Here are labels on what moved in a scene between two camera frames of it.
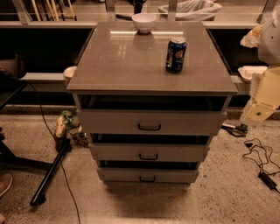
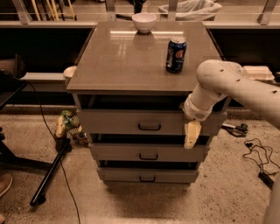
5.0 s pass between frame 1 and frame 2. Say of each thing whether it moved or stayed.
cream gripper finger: moved
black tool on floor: stayed
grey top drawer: stayed
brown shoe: stayed
